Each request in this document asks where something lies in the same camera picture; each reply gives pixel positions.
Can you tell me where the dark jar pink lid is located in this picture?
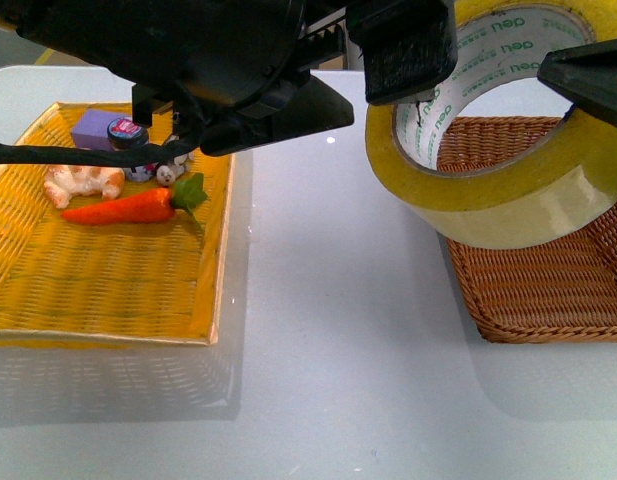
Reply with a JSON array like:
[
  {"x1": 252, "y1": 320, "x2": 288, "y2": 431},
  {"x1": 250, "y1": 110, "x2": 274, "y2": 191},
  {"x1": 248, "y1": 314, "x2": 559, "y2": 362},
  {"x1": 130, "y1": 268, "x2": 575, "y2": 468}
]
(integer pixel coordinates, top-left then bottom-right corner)
[{"x1": 106, "y1": 115, "x2": 152, "y2": 182}]

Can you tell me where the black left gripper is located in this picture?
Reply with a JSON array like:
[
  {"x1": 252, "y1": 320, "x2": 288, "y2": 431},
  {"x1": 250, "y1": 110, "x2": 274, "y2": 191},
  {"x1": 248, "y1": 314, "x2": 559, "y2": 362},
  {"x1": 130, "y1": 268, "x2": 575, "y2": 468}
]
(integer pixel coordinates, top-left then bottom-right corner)
[{"x1": 15, "y1": 1, "x2": 354, "y2": 155}]

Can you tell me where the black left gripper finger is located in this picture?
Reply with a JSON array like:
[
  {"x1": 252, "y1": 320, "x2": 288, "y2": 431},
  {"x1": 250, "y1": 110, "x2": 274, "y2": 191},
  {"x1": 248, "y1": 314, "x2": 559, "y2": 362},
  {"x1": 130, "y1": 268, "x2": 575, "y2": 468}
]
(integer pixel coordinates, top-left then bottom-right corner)
[
  {"x1": 537, "y1": 39, "x2": 617, "y2": 128},
  {"x1": 346, "y1": 0, "x2": 458, "y2": 105}
]

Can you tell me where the grey cat figurine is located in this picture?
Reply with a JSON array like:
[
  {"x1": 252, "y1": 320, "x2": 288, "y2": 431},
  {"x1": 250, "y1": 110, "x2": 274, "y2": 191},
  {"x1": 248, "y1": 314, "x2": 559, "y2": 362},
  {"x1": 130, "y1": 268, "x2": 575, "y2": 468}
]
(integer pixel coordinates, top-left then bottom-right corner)
[{"x1": 155, "y1": 151, "x2": 194, "y2": 187}]

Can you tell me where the orange toy carrot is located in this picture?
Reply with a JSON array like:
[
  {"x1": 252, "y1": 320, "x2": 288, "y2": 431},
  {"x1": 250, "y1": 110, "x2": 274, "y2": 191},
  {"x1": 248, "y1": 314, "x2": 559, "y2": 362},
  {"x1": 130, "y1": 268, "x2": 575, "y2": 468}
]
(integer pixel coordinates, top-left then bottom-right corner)
[{"x1": 61, "y1": 173, "x2": 208, "y2": 229}]

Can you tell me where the yellow packing tape roll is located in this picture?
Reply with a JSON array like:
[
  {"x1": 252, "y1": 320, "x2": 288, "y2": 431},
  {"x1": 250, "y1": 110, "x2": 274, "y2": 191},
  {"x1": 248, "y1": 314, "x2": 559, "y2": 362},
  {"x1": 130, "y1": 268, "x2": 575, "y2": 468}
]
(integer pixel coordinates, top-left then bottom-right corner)
[{"x1": 365, "y1": 1, "x2": 617, "y2": 249}]

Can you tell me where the yellow woven basket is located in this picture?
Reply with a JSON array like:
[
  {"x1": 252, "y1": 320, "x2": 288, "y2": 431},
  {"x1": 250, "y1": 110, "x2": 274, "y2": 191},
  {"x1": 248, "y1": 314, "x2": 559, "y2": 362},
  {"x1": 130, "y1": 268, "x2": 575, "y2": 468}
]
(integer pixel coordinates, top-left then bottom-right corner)
[{"x1": 0, "y1": 101, "x2": 239, "y2": 348}]

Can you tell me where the toy croissant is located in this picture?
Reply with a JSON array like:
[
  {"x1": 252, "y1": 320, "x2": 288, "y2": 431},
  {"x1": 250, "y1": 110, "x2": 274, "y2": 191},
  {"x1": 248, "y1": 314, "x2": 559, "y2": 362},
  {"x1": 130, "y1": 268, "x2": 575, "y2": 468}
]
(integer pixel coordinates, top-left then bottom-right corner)
[{"x1": 43, "y1": 165, "x2": 125, "y2": 209}]

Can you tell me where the brown wicker basket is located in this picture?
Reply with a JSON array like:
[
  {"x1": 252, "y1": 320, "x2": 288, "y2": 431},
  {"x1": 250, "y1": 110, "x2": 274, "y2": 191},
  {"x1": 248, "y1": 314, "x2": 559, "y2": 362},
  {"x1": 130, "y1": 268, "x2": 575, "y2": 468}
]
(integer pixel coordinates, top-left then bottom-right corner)
[{"x1": 441, "y1": 117, "x2": 617, "y2": 344}]

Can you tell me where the purple foam block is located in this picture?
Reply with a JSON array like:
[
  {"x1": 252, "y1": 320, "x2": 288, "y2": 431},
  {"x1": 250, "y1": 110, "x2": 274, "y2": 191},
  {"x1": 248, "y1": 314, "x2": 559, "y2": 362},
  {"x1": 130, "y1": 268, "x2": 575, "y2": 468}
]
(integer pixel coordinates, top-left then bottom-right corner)
[{"x1": 70, "y1": 109, "x2": 125, "y2": 151}]

